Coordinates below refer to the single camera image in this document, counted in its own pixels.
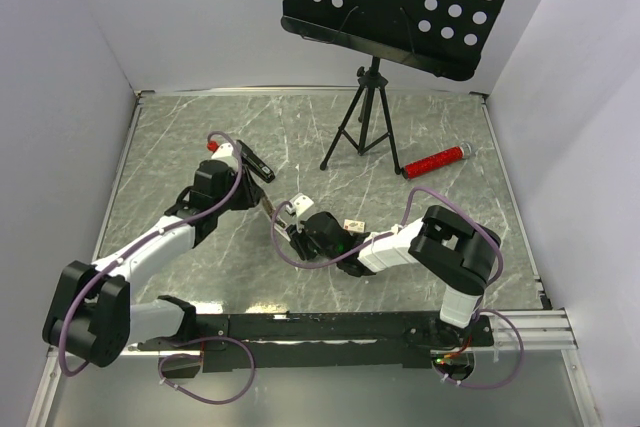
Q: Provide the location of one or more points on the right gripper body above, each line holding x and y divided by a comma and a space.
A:
305, 246

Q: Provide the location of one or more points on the black stapler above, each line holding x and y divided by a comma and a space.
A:
255, 164

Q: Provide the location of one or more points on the white staple box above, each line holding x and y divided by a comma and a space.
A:
354, 226

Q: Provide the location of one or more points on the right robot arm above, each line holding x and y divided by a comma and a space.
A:
441, 241

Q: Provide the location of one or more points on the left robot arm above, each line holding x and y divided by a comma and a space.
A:
91, 315

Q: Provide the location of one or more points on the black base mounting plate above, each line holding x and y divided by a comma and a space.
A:
289, 340

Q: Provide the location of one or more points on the black tripod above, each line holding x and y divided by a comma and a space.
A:
371, 83

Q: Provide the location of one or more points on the red glitter tube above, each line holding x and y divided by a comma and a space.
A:
438, 160

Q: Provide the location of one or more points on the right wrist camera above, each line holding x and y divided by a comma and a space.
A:
300, 207

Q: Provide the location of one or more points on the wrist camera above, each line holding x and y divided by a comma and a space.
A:
300, 207
223, 152

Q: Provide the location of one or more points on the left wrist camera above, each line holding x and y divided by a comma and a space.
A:
223, 152

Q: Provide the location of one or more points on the aluminium rail frame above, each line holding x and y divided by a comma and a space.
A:
348, 369

